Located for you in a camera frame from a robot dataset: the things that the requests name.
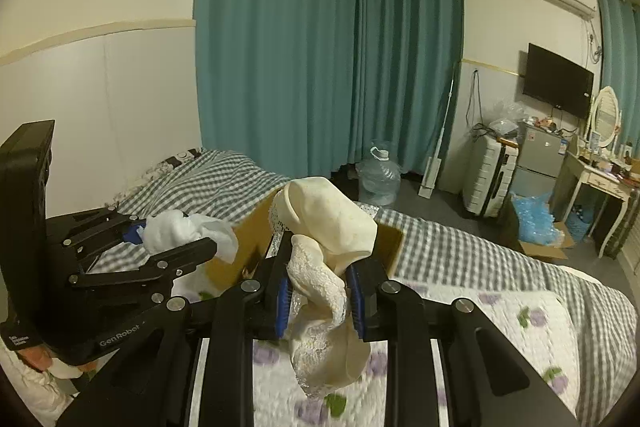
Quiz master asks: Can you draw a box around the white cotton fluff ball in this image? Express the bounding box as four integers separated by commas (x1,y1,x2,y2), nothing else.
138,209,239,265

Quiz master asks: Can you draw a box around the cream lace cloth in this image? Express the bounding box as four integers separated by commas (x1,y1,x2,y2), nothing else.
281,176,370,399

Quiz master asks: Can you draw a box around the operator hand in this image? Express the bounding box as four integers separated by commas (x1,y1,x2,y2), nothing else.
17,345,98,379

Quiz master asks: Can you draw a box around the white floral quilt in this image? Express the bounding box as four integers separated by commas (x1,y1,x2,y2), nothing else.
0,275,584,427

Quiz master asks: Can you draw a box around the grey checkered bedsheet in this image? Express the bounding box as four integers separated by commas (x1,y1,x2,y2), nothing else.
109,150,638,426

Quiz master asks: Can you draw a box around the brown floor cardboard box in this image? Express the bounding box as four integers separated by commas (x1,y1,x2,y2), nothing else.
498,194,575,262

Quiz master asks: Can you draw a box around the blue plastic bag pile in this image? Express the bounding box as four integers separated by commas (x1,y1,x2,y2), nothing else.
511,194,565,248

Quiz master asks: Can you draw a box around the white suitcase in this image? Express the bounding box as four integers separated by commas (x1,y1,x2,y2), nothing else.
462,135,518,218

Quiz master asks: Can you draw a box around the white dressing table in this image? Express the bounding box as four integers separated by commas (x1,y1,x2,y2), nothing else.
549,152,639,259

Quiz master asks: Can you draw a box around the grey mini fridge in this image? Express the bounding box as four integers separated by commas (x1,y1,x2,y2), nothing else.
511,122,567,197

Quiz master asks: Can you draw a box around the clear water jug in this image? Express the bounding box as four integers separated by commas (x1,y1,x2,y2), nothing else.
356,142,401,207

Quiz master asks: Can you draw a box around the white oval vanity mirror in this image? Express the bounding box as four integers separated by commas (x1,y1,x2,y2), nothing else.
589,86,620,150

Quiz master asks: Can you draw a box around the teal window curtain right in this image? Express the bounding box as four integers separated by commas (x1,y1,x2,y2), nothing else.
598,0,640,154

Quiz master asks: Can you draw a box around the black wall television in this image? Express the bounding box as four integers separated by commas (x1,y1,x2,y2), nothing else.
523,43,593,120

